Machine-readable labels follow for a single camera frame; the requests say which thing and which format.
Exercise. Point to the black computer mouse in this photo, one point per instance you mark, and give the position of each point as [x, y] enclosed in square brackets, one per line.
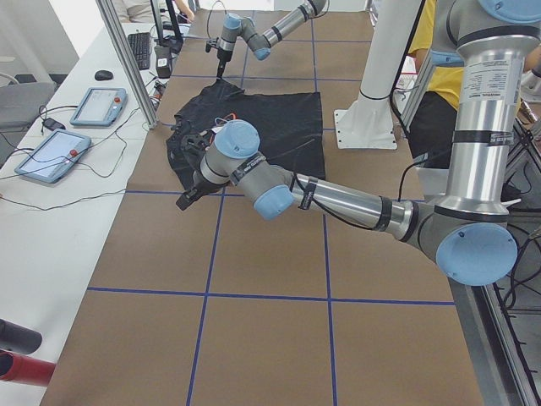
[103, 75]

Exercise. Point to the black power adapter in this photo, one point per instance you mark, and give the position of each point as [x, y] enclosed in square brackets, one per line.
[52, 124]

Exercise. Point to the far blue teach pendant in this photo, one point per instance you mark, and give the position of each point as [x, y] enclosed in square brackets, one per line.
[99, 107]

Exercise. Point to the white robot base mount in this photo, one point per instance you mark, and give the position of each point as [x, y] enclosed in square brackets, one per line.
[368, 123]

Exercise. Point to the black graphic t-shirt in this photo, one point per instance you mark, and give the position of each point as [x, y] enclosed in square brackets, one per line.
[290, 127]

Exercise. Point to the black keyboard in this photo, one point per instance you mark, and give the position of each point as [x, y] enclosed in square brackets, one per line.
[140, 46]

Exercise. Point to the blue teach pendant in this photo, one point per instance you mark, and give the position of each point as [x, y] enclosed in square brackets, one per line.
[54, 157]
[99, 107]

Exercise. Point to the black monitor stand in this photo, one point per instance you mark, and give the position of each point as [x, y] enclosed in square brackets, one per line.
[168, 35]

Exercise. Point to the red and black tube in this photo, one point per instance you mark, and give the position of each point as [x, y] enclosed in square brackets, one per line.
[17, 343]

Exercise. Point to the person in yellow shirt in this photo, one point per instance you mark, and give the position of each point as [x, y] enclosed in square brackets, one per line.
[431, 130]

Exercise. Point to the near blue teach pendant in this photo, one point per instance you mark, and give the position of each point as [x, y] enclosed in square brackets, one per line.
[54, 157]

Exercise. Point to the grey aluminium frame post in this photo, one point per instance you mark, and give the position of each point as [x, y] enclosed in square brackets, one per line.
[126, 58]

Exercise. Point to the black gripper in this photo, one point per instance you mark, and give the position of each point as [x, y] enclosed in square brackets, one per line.
[195, 187]
[222, 56]

